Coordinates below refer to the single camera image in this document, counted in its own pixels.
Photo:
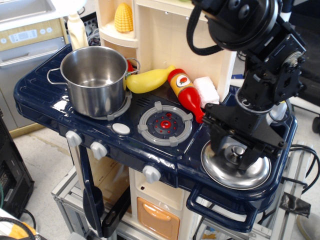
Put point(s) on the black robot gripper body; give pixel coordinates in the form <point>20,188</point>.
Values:
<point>245,127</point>

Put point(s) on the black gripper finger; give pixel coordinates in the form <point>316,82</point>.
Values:
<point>251,155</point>
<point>218,137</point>

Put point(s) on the stainless steel pot lid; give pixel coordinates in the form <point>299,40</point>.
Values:
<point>223,168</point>

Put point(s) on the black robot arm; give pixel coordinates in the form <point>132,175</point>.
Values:
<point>274,55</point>

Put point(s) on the red toy behind pot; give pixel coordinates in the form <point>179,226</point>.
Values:
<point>130,68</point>

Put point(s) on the grey toy faucet yellow cap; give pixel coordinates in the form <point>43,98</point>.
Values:
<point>277,114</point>

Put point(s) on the white and red toy sponge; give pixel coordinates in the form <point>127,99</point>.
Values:
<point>206,90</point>

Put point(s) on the grey toy stove burner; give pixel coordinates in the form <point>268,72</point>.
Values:
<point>165,125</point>

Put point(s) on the navy toy kitchen counter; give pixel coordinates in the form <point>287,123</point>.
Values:
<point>180,166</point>

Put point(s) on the red toy ketchup bottle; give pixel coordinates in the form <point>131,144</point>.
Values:
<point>186,93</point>

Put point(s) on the grey right stove knob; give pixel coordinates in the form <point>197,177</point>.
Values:
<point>151,174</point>

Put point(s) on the grey stove knob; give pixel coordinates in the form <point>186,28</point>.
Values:
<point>151,174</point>
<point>73,138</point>
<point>99,151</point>

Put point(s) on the white oval stove button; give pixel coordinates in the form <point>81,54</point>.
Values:
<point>121,129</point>

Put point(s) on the orange toy oven drawer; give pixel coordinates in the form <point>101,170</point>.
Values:
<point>158,220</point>

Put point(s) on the cream toy kitchen cabinet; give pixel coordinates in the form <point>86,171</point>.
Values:
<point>158,40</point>

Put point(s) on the grey middle stove knob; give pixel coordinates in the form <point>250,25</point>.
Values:
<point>99,151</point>

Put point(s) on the grey left stove knob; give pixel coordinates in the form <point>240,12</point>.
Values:
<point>73,138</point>

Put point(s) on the yellow toy corn cob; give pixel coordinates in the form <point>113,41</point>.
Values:
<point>123,18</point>

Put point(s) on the cream toy bottle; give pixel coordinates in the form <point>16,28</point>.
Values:
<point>77,32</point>

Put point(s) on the black computer case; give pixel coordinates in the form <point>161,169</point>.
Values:
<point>16,184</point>

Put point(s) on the yellow object bottom left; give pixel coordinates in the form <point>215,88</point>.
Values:
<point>18,233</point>

